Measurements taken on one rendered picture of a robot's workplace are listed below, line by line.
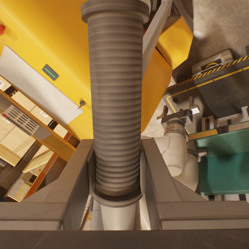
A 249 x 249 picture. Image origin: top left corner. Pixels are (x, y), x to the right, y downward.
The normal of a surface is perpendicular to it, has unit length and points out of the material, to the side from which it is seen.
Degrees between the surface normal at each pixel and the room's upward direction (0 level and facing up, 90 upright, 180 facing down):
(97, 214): 87
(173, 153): 82
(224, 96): 0
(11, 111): 90
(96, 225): 87
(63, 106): 0
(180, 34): 22
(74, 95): 0
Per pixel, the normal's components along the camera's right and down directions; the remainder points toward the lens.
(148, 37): 0.00, -0.71
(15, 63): -0.27, 0.68
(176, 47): 0.01, 0.51
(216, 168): -0.56, -0.68
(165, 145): -0.33, -0.71
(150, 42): 0.69, -0.36
